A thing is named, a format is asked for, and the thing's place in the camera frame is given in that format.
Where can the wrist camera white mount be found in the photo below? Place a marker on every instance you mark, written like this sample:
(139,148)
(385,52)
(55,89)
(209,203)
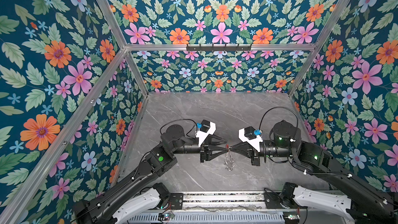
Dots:
(204,129)
(251,136)

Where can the large keyring with red grip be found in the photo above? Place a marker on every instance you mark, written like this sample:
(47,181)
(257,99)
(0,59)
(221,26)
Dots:
(229,161)

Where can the small circuit board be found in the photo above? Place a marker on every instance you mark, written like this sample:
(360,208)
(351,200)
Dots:
(291,218)
(165,217)

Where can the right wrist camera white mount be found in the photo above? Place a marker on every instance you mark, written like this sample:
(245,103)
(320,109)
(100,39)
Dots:
(251,136)

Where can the white slotted cable duct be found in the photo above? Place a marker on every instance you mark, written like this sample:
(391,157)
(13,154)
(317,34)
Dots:
(210,218)

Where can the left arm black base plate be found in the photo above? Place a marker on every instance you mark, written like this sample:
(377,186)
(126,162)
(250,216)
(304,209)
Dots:
(173,201)

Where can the black hook rail on frame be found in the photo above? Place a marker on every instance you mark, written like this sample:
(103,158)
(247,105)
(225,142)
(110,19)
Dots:
(219,47)

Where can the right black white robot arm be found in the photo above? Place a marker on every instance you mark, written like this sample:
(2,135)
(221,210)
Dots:
(360,202)

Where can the aluminium front rail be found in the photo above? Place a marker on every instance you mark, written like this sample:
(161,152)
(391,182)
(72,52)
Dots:
(231,200)

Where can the left small circuit board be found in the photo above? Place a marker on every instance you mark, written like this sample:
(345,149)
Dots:
(165,217)

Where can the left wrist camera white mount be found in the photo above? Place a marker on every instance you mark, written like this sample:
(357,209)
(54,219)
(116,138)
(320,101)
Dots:
(204,129)

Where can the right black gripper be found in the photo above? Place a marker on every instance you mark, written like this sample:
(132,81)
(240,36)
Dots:
(253,154)

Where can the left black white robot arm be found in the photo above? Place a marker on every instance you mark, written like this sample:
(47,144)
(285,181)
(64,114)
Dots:
(139,191)

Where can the right small circuit board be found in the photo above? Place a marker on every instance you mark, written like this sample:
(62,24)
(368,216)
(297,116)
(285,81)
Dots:
(291,218)

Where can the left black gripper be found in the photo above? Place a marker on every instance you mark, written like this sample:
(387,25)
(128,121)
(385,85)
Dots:
(206,150)

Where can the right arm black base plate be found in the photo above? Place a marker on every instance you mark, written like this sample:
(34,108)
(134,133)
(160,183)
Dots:
(274,201)

